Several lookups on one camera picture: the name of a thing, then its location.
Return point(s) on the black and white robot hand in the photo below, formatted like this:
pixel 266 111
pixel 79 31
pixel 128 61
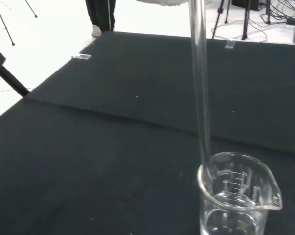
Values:
pixel 162 2

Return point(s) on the person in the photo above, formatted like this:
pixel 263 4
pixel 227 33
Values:
pixel 100 14

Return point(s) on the clear cloth clip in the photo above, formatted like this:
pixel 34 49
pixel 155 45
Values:
pixel 81 56
pixel 229 45

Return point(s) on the black box on floor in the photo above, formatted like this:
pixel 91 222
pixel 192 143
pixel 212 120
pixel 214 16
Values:
pixel 245 3

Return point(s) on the black tripod with thick legs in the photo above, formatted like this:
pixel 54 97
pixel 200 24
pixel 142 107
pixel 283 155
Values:
pixel 245 22

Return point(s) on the black bench cloth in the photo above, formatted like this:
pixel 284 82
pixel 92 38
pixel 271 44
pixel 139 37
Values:
pixel 113 147

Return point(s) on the thin-legged black tripod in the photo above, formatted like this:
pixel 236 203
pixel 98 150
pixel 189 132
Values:
pixel 5 25

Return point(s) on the clear glass beaker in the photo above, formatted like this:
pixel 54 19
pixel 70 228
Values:
pixel 237 200

